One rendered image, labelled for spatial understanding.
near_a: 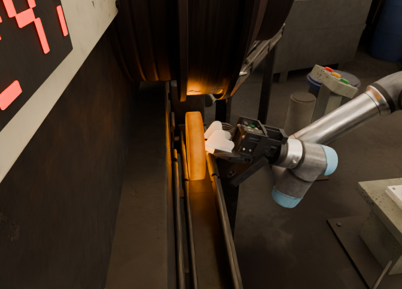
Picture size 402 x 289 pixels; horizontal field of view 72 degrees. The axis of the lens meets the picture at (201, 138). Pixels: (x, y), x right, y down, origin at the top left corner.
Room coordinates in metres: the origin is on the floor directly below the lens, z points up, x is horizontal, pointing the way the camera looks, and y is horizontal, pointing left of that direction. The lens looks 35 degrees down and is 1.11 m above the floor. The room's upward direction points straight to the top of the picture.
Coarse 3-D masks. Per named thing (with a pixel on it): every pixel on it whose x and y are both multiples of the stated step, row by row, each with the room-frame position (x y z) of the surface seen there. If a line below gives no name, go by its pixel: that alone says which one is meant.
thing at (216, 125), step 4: (212, 124) 0.54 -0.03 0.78; (216, 124) 0.54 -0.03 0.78; (220, 124) 0.54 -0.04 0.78; (208, 128) 0.54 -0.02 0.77; (212, 128) 0.54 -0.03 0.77; (216, 128) 0.54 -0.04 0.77; (220, 128) 0.54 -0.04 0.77; (208, 132) 0.54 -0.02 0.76; (212, 132) 0.54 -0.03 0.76; (224, 132) 0.54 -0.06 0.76; (228, 132) 0.55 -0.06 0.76; (208, 136) 0.53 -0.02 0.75; (228, 136) 0.54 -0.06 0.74
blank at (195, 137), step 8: (192, 112) 0.54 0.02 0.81; (192, 120) 0.50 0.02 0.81; (200, 120) 0.50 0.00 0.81; (192, 128) 0.48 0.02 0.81; (200, 128) 0.48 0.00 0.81; (192, 136) 0.47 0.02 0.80; (200, 136) 0.47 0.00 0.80; (192, 144) 0.46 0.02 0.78; (200, 144) 0.46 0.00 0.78; (192, 152) 0.45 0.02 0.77; (200, 152) 0.45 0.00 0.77; (192, 160) 0.44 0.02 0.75; (200, 160) 0.44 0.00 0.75; (192, 168) 0.44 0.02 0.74; (200, 168) 0.44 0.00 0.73; (192, 176) 0.44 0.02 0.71; (200, 176) 0.45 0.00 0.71
